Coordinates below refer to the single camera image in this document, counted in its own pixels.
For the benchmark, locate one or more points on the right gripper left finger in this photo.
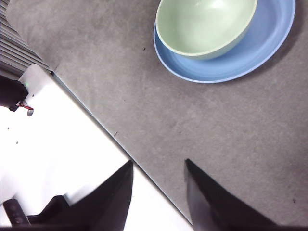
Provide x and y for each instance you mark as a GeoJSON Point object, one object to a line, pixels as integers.
{"type": "Point", "coordinates": [108, 204]}

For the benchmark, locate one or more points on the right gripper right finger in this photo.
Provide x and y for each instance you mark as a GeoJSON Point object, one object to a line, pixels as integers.
{"type": "Point", "coordinates": [211, 207]}

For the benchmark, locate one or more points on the blue plate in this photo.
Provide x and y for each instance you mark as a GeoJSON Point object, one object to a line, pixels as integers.
{"type": "Point", "coordinates": [264, 48]}

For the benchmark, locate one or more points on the green ribbed bowl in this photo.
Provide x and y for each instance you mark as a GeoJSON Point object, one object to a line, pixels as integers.
{"type": "Point", "coordinates": [204, 26]}

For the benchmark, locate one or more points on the black bar-shaped device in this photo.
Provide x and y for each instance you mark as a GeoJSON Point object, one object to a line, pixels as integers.
{"type": "Point", "coordinates": [15, 211]}

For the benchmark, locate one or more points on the grey ribbed panel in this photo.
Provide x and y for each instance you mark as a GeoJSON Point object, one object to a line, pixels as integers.
{"type": "Point", "coordinates": [14, 48]}

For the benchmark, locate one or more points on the black mount bracket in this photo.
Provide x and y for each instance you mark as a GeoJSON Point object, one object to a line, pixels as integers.
{"type": "Point", "coordinates": [54, 209]}

